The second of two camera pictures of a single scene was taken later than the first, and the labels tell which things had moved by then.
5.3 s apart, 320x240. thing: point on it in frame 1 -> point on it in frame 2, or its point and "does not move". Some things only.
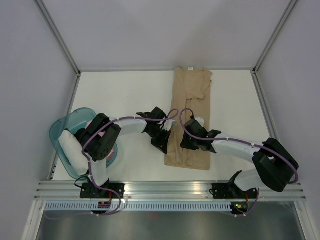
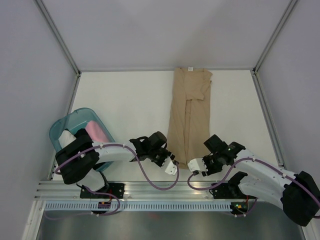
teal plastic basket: (73, 121) does not move
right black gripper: (185, 144) -> (210, 171)
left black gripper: (162, 144) -> (167, 154)
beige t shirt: (191, 91) does not move
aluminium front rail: (57, 190) does not move
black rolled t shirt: (80, 134) does not move
